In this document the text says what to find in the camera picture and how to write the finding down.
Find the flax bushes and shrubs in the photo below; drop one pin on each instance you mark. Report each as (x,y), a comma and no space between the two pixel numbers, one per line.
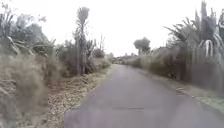
(196,43)

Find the round-crowned tree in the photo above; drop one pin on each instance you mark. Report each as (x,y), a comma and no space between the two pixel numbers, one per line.
(142,44)

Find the dry leaf-strewn verge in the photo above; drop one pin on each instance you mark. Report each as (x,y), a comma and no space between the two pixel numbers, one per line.
(71,93)

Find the leafy dark tree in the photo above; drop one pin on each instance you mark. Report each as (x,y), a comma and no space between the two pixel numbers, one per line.
(28,33)

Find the pale grass verge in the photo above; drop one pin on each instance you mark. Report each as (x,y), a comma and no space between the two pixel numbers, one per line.
(200,95)

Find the dry grassy bushes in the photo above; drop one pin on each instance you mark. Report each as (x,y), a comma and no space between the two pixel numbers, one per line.
(23,83)

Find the tall palm-like tree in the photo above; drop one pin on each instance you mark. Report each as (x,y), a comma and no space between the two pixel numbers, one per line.
(81,40)

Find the wooden fence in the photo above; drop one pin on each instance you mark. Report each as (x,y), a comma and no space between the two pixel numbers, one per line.
(203,71)

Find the grey asphalt path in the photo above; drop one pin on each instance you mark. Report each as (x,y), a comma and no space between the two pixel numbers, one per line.
(133,96)

